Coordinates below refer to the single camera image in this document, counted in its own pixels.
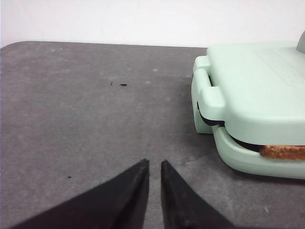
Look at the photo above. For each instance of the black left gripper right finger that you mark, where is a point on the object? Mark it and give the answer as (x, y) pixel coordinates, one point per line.
(183, 208)

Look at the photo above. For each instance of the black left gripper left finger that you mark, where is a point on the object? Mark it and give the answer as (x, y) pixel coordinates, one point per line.
(119, 203)

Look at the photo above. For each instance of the white bread slice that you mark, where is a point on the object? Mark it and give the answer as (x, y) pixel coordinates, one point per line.
(283, 152)

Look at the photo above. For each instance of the breakfast maker hinged lid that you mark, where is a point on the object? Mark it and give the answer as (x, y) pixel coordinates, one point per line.
(257, 90)

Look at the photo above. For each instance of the mint green breakfast maker base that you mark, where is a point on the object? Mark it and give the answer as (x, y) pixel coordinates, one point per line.
(232, 153)

